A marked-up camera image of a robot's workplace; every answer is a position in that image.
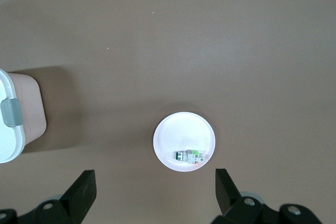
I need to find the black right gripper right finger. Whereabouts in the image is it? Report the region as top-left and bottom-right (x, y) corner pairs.
(211, 168), (323, 224)

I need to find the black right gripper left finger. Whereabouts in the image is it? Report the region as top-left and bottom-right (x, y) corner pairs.
(0, 170), (98, 224)

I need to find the pink box with white lid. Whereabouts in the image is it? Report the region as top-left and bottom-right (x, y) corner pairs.
(0, 68), (47, 164)

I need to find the pink round plate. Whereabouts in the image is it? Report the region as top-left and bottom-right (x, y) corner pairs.
(153, 111), (217, 173)

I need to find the brown table cloth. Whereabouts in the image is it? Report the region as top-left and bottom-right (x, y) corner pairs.
(0, 0), (336, 224)

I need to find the green and white switch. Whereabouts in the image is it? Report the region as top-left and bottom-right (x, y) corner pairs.
(174, 149), (208, 166)

